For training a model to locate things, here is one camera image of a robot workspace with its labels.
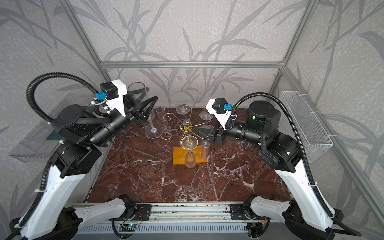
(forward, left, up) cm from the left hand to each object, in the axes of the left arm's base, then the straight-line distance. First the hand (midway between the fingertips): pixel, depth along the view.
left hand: (152, 89), depth 44 cm
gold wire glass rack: (+6, -8, -28) cm, 30 cm away
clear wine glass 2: (+12, -17, -26) cm, 33 cm away
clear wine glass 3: (+2, -17, -36) cm, 40 cm away
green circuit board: (-31, +20, -61) cm, 71 cm away
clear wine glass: (+16, -6, -26) cm, 31 cm away
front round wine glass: (-4, -10, -26) cm, 28 cm away
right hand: (-2, -15, -7) cm, 17 cm away
